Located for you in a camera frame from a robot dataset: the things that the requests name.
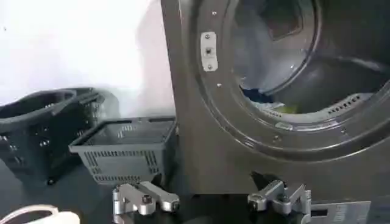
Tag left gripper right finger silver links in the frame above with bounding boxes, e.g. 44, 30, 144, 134
247, 172, 312, 224

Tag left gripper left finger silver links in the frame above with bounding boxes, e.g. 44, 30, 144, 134
112, 180, 181, 224

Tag grey plastic laundry basket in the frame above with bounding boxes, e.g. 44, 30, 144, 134
68, 116, 177, 185

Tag grey dryer with round opening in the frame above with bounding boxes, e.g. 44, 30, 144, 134
160, 0, 390, 201

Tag clothes in dryer drum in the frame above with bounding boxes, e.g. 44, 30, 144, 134
240, 86, 299, 115

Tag silver latch plate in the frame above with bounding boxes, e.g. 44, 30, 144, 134
200, 31, 219, 72

